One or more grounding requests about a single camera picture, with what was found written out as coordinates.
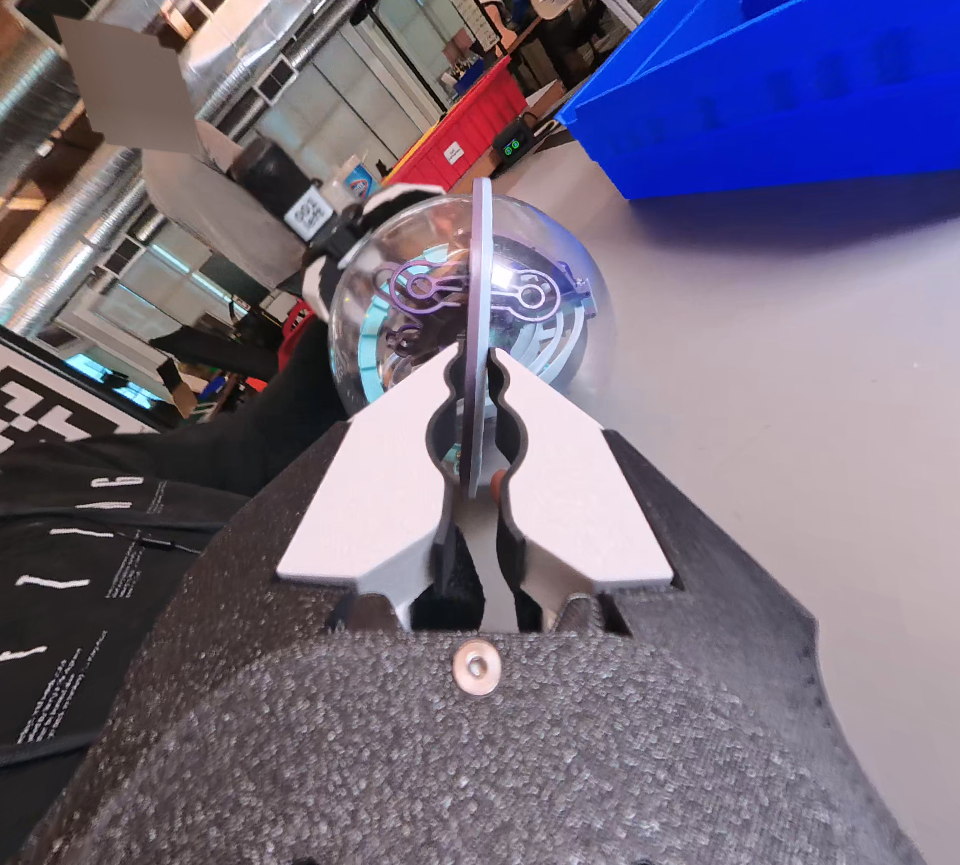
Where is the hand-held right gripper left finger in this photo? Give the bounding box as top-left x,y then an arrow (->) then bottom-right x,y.
278,349 -> 459,629

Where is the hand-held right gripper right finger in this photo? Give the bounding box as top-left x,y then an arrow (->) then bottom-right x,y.
483,349 -> 675,626

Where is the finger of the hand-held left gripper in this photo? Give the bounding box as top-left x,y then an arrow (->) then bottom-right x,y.
383,180 -> 451,214
300,253 -> 354,326

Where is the clear plastic maze ball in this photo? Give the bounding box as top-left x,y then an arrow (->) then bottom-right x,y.
327,178 -> 609,416

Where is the person's left forearm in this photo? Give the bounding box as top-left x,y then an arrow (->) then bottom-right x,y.
150,325 -> 354,499

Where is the red plastic bin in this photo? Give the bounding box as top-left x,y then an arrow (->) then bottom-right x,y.
383,55 -> 529,191

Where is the small black device green display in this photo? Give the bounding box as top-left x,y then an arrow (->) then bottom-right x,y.
495,120 -> 538,164

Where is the studio light panel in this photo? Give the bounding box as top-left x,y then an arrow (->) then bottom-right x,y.
57,18 -> 309,293

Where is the white stand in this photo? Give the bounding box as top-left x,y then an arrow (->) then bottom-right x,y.
593,0 -> 661,34

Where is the black white marker sign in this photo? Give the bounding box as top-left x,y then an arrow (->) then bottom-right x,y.
0,325 -> 159,454

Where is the black printed hoodie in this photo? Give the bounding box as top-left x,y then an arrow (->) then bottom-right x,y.
0,438 -> 249,806

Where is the blue plastic bin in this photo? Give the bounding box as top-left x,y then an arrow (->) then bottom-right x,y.
558,0 -> 960,202

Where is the silver ventilation duct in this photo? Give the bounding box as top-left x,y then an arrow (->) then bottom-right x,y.
0,145 -> 151,334
0,33 -> 84,161

